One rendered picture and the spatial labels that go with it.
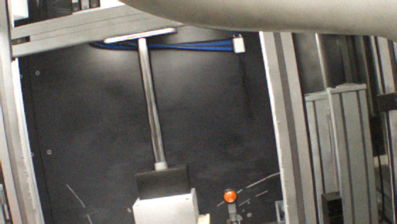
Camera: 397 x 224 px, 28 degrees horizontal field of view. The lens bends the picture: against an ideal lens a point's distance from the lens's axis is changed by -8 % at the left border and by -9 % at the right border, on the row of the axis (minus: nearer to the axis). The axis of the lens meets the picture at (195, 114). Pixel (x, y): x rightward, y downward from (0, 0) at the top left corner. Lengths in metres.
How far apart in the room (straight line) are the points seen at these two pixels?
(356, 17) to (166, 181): 0.77
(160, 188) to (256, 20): 0.80
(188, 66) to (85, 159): 0.27
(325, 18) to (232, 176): 1.01
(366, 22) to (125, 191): 1.04
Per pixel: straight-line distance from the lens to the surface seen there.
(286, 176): 1.22
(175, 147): 1.64
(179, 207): 1.34
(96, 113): 1.65
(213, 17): 0.61
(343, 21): 0.68
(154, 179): 1.40
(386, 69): 1.23
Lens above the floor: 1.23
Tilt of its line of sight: 3 degrees down
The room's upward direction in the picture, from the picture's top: 9 degrees counter-clockwise
